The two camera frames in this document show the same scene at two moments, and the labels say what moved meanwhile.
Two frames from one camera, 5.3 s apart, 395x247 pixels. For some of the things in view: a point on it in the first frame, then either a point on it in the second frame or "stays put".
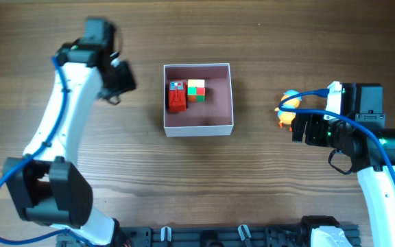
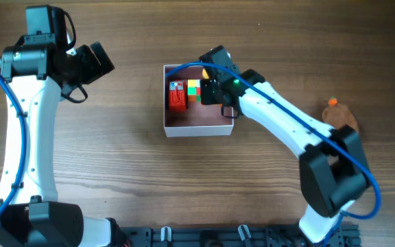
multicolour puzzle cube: (196, 90) stays put
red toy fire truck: (177, 96) stays put
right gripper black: (313, 121) → (206, 99)
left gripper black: (127, 83) → (95, 69)
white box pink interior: (213, 117) stays put
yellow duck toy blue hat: (285, 117) → (205, 74)
